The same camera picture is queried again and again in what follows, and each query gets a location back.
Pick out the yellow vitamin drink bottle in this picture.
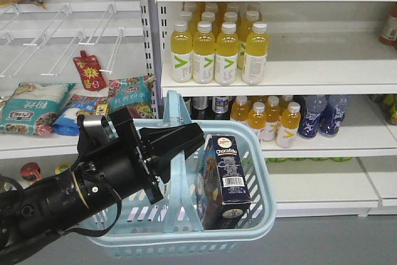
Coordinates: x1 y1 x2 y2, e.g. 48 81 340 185
215 22 239 85
192 21 215 84
171 20 192 83
242 22 269 85

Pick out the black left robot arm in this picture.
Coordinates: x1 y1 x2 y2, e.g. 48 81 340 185
1 108 204 264

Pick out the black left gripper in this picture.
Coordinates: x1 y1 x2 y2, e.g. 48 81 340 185
73 107 205 205

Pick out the white supermarket shelf unit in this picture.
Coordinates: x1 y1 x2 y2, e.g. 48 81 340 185
1 0 396 217

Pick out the dark blue Chocotello cookie box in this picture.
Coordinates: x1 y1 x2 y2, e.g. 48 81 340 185
195 135 251 230

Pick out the blue water bottle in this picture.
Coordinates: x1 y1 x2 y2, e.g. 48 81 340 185
298 94 328 138

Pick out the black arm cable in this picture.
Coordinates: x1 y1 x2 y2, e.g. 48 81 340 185
0 165 123 238

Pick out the light blue shopping basket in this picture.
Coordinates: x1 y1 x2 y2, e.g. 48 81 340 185
81 89 277 258

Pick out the orange drink bottle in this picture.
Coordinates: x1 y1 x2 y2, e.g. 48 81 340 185
276 101 301 148

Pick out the teal noodle bag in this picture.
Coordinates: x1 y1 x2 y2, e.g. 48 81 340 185
1 82 75 136

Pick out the red spout pouch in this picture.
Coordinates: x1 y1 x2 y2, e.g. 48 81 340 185
73 50 107 91

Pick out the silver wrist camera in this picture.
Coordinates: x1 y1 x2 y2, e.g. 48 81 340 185
77 115 118 143

